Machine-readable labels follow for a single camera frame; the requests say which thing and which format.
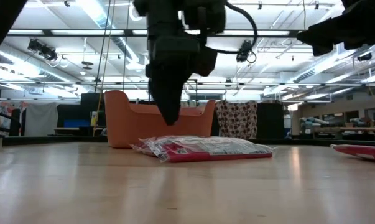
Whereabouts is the orange plastic basket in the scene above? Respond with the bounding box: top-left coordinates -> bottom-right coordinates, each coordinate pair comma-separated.
104,90 -> 216,149

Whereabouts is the colourful printed cloth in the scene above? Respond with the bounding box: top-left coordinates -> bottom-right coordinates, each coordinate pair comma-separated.
0,101 -> 25,131

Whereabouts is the black chair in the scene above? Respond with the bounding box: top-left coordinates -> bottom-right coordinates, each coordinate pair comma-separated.
0,99 -> 22,147

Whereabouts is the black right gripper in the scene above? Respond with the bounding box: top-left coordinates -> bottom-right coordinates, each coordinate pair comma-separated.
297,0 -> 375,57

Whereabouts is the blue box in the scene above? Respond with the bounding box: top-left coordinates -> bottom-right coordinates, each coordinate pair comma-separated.
63,119 -> 91,128

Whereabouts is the black left wrist camera cable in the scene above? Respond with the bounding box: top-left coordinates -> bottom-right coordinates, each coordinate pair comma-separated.
205,1 -> 258,55

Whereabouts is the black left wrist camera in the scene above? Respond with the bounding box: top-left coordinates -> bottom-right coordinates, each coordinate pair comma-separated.
183,0 -> 227,34

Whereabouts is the grey hanging cloth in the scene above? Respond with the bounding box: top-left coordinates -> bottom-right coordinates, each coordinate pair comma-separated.
24,102 -> 58,137

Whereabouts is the black ceiling camera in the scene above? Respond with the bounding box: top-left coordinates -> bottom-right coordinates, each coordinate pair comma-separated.
27,38 -> 59,62
236,40 -> 257,64

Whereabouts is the brown dotted patterned cloth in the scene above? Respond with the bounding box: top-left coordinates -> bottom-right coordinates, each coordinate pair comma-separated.
214,100 -> 258,140

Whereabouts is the wooden workbench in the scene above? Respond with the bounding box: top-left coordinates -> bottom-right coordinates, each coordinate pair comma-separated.
299,99 -> 375,141

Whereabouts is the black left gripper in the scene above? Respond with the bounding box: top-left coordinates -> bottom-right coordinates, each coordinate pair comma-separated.
145,14 -> 218,126

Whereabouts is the thin black hanging cable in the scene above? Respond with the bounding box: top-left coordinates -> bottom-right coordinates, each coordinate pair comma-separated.
122,0 -> 131,91
94,0 -> 112,94

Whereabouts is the white cable loop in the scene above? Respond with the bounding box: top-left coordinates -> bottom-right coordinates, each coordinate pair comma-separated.
129,3 -> 145,22

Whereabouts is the yellowish hanging rope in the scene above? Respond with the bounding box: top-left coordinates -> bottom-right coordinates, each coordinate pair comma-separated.
93,0 -> 116,137

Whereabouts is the black cabinet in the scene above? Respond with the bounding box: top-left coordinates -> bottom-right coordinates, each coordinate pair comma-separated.
256,102 -> 285,139

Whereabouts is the red popcorn bag clear wrap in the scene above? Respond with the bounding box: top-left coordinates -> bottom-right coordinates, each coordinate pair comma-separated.
330,143 -> 375,164
129,135 -> 277,164

